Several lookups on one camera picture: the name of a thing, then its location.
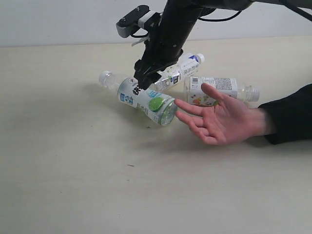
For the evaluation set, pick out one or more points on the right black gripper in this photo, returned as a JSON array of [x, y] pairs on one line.
[[166, 40]]

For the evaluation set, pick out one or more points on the person's open bare hand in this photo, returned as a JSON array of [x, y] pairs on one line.
[[229, 122]]

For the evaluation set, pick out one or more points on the green lime label bottle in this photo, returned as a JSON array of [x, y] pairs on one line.
[[159, 107]]

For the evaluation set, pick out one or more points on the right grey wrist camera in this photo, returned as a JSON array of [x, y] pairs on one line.
[[138, 22]]

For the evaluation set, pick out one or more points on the square bottle white fruit label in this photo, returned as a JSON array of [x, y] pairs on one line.
[[229, 86]]

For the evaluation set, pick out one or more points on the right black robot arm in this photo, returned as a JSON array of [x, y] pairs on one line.
[[235, 5]]

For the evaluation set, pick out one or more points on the clear bottle blue white label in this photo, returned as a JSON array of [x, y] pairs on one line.
[[186, 66]]

